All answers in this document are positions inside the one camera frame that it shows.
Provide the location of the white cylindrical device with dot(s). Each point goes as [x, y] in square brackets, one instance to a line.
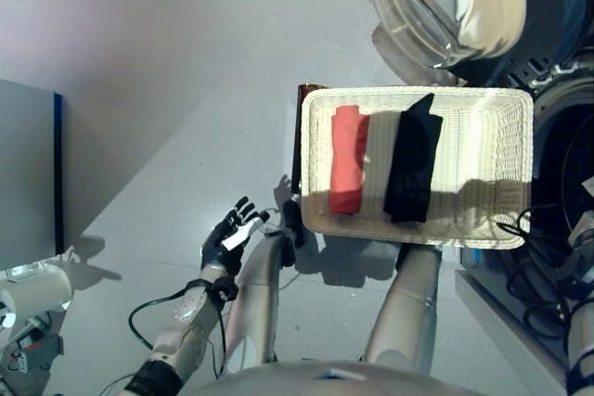
[32, 291]

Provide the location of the white wicker basket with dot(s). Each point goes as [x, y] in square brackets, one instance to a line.
[464, 136]

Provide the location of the grey washing machine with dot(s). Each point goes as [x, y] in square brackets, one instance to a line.
[557, 136]

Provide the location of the grey equipment with red parts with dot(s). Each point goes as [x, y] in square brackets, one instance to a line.
[28, 349]

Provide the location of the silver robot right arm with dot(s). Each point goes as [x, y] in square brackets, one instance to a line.
[582, 331]

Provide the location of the black cloth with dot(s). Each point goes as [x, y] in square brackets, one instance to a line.
[413, 159]

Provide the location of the grey robot torso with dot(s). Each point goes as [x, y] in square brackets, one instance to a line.
[325, 382]

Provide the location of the grey cabinet with dark edge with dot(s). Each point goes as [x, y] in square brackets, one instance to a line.
[28, 173]

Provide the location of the silver robot right leg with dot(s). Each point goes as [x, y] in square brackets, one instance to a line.
[408, 303]

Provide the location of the round glass washing machine door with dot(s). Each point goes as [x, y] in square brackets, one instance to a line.
[417, 20]

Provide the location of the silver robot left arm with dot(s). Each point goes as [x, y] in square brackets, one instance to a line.
[185, 322]

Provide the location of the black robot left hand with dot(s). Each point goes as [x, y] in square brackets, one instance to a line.
[223, 247]

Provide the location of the dark brown stool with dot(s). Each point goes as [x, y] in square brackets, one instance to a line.
[297, 145]

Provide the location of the red cloth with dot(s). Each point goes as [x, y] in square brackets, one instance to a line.
[348, 159]

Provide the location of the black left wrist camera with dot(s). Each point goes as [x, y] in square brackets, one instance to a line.
[222, 289]

